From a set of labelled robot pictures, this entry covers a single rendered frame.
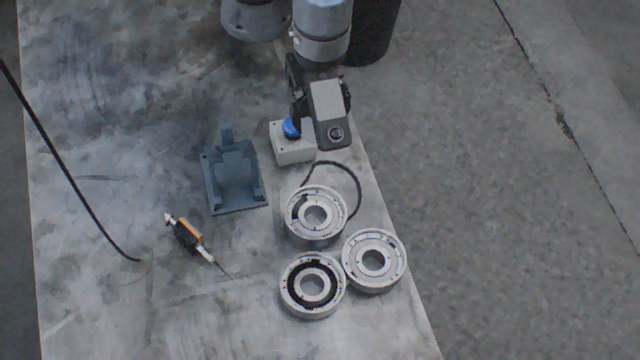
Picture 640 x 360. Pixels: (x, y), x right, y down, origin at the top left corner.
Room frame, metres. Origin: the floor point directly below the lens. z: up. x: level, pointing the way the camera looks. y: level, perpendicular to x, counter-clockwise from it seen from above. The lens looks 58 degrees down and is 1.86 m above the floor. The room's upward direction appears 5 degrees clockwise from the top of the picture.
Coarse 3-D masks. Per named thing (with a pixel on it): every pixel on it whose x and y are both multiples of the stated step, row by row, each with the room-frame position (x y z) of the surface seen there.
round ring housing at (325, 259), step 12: (312, 252) 0.50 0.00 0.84; (288, 264) 0.48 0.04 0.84; (324, 264) 0.49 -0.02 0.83; (336, 264) 0.48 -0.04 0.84; (300, 276) 0.46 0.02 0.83; (312, 276) 0.47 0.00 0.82; (324, 276) 0.46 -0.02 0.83; (324, 288) 0.45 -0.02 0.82; (288, 300) 0.41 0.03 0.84; (312, 300) 0.42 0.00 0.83; (336, 300) 0.42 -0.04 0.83; (300, 312) 0.40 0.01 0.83; (312, 312) 0.40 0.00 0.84; (324, 312) 0.40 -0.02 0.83
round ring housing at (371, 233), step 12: (372, 228) 0.55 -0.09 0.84; (348, 240) 0.53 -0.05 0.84; (360, 240) 0.54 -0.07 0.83; (384, 240) 0.54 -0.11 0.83; (396, 240) 0.54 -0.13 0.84; (348, 252) 0.51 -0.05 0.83; (360, 252) 0.51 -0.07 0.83; (372, 252) 0.52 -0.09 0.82; (384, 252) 0.52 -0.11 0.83; (396, 252) 0.52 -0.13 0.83; (348, 264) 0.49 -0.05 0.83; (360, 264) 0.49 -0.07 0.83; (384, 264) 0.50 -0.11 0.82; (348, 276) 0.47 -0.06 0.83; (372, 276) 0.47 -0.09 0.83; (396, 276) 0.48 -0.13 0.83; (360, 288) 0.45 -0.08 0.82; (372, 288) 0.45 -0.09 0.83; (384, 288) 0.45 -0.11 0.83
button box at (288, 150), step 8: (280, 120) 0.75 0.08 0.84; (272, 128) 0.73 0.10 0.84; (280, 128) 0.73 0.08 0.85; (272, 136) 0.73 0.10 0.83; (280, 136) 0.72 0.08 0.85; (288, 136) 0.72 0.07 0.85; (296, 136) 0.72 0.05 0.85; (272, 144) 0.72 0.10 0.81; (280, 144) 0.70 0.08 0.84; (288, 144) 0.70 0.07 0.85; (296, 144) 0.70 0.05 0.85; (304, 144) 0.71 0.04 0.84; (312, 144) 0.71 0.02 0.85; (280, 152) 0.68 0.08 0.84; (288, 152) 0.69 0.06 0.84; (296, 152) 0.69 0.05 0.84; (304, 152) 0.70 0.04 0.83; (312, 152) 0.70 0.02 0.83; (280, 160) 0.68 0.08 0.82; (288, 160) 0.69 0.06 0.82; (296, 160) 0.69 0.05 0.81; (304, 160) 0.70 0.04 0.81; (312, 160) 0.70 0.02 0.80
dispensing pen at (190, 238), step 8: (168, 216) 0.55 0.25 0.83; (176, 224) 0.53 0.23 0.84; (176, 232) 0.52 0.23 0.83; (184, 232) 0.51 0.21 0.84; (192, 232) 0.51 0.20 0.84; (184, 240) 0.50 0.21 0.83; (192, 240) 0.50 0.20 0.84; (192, 248) 0.49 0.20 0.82; (200, 248) 0.49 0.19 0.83; (208, 256) 0.48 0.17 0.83; (216, 264) 0.47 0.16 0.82; (224, 272) 0.46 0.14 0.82
